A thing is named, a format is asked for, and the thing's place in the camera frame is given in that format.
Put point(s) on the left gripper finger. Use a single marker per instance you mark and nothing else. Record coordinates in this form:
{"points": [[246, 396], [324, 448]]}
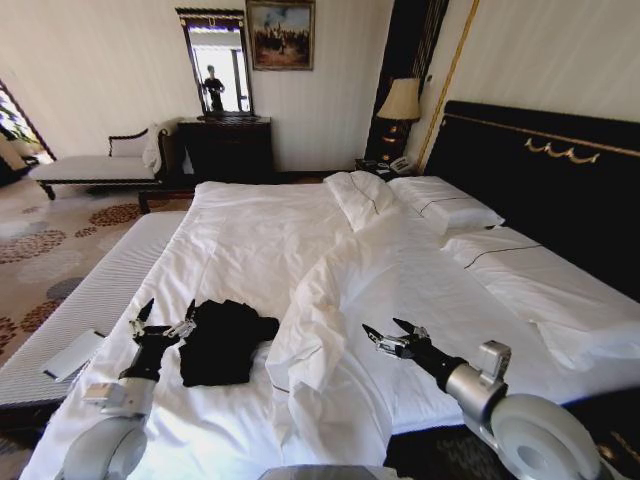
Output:
{"points": [[184, 326], [137, 327]]}

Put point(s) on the white robe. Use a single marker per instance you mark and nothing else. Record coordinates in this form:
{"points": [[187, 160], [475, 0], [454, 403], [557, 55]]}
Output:
{"points": [[155, 145]]}

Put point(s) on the black garment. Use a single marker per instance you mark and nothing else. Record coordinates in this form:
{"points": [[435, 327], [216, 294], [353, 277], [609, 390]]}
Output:
{"points": [[222, 345]]}

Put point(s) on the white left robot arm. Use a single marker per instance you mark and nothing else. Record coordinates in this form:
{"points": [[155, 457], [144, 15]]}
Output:
{"points": [[107, 440]]}

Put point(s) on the white striped bed bench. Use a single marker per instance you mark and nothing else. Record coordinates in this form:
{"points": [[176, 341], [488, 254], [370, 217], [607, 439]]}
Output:
{"points": [[85, 280]]}

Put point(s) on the white flat tablet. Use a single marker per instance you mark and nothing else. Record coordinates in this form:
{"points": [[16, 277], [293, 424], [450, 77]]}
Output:
{"points": [[72, 356]]}

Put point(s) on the white robot front shell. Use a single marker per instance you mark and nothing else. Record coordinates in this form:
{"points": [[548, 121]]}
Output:
{"points": [[322, 473]]}

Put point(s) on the dark wall panel gold stripes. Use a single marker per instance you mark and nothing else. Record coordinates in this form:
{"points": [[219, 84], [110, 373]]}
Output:
{"points": [[405, 45]]}

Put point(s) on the gold wall trim strip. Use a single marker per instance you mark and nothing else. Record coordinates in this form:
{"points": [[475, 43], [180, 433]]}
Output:
{"points": [[452, 70]]}

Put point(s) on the white duvet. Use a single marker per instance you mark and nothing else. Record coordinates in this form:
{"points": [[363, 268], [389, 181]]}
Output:
{"points": [[240, 240]]}

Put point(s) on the dark nightstand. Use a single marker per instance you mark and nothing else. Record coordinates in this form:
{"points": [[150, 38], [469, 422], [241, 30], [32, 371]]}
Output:
{"points": [[372, 167]]}

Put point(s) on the white pillow with black line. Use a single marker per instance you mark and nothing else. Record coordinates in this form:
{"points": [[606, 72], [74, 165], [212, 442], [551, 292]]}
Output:
{"points": [[445, 202], [520, 260], [357, 200]]}

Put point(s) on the dark framed wall mirror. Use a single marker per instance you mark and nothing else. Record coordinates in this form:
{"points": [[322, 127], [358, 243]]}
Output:
{"points": [[220, 60]]}

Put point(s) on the dark wooden dresser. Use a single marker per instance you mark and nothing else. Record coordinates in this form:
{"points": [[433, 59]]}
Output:
{"points": [[225, 147]]}

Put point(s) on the person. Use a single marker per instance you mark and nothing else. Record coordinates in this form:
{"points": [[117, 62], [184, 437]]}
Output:
{"points": [[214, 90]]}

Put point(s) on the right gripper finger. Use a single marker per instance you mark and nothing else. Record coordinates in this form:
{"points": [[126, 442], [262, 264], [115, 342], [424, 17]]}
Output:
{"points": [[412, 328], [387, 344]]}

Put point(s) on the gold framed painting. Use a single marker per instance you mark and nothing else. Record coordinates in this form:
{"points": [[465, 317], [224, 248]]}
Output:
{"points": [[281, 34]]}

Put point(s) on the table lamp beige shade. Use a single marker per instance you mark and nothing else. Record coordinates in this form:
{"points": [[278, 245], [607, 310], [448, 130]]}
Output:
{"points": [[398, 100]]}

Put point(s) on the black headboard with gold trim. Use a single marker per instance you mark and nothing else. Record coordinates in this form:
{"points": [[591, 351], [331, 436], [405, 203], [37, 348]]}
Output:
{"points": [[550, 185]]}

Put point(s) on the white desk telephone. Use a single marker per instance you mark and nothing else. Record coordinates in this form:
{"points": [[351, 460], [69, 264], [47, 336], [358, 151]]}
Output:
{"points": [[400, 164]]}

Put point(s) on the white chaise longue dark frame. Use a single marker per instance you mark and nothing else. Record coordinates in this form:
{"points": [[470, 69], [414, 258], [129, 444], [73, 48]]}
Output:
{"points": [[95, 167]]}

